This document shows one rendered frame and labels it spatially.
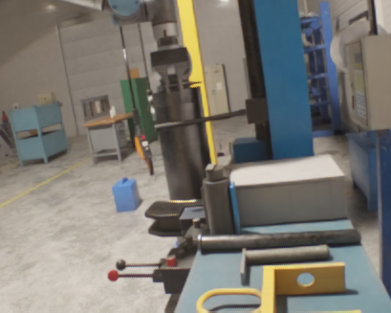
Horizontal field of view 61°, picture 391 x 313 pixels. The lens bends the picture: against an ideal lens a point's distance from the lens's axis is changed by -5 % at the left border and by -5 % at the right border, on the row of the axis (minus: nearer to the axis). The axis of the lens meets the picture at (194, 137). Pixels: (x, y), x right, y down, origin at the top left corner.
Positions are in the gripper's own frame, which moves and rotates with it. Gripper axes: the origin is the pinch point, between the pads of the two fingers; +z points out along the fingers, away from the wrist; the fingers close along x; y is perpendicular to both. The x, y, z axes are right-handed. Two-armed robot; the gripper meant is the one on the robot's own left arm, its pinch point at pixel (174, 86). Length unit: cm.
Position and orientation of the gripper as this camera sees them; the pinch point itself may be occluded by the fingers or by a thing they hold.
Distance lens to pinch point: 124.5
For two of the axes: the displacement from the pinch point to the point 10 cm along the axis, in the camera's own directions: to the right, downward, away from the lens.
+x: -9.9, 1.5, 0.0
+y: -0.2, -1.7, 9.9
